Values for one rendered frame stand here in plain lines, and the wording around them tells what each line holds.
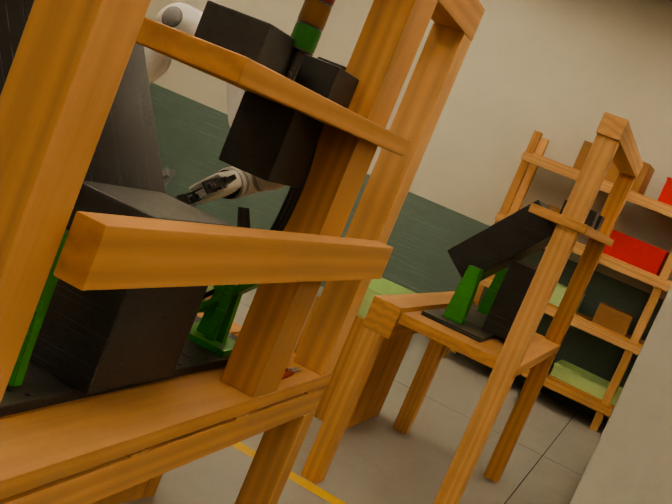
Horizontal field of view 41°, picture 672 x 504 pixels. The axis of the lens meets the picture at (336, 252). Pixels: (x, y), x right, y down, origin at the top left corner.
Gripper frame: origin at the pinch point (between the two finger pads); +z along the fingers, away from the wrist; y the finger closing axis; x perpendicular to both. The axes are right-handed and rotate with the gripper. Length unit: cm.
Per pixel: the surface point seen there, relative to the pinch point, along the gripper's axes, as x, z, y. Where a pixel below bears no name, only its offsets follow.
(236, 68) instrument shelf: -6, 64, 61
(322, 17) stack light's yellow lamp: -14, 29, 61
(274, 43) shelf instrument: -12, 39, 55
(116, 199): 0, 53, 22
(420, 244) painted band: 78, -647, -230
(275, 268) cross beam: 23, 35, 34
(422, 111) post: 3, -46, 44
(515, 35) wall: -70, -705, -75
